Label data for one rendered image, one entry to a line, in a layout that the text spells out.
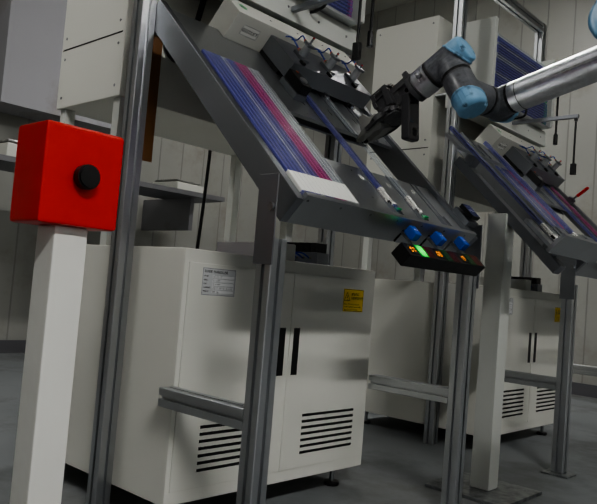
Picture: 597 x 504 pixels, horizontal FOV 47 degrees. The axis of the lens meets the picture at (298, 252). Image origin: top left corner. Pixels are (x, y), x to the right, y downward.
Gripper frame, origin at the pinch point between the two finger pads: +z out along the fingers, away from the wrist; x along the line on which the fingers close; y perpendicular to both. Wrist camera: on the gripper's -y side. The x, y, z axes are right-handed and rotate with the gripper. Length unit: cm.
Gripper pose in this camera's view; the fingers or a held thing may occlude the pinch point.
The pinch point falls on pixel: (363, 141)
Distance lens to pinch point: 186.5
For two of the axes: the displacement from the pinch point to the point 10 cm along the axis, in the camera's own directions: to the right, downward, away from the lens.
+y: -3.2, -8.6, 4.0
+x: -6.7, -0.9, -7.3
